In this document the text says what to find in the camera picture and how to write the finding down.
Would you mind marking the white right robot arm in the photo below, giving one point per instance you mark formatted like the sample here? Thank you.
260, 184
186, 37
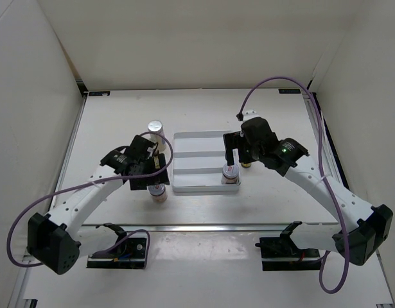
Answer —
362, 226

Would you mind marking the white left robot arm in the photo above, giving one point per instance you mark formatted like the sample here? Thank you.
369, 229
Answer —
56, 238

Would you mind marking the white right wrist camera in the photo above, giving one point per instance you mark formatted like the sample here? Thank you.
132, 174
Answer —
246, 115

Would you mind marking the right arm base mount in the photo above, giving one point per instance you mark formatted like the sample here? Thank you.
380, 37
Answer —
280, 254

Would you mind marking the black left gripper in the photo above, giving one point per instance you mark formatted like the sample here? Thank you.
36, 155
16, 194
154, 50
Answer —
138, 183

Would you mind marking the short red-label jar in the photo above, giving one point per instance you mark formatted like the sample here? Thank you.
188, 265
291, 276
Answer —
230, 175
158, 193

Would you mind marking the tall silver-capped shaker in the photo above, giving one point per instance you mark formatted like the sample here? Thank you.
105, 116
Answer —
155, 127

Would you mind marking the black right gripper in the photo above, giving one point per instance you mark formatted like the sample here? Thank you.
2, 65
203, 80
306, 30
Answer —
234, 141

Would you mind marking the white divided tray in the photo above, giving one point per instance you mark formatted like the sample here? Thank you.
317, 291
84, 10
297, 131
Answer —
199, 158

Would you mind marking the aluminium table edge rail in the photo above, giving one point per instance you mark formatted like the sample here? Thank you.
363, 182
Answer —
216, 227

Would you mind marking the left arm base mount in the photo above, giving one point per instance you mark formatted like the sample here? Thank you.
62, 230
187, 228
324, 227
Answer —
130, 254

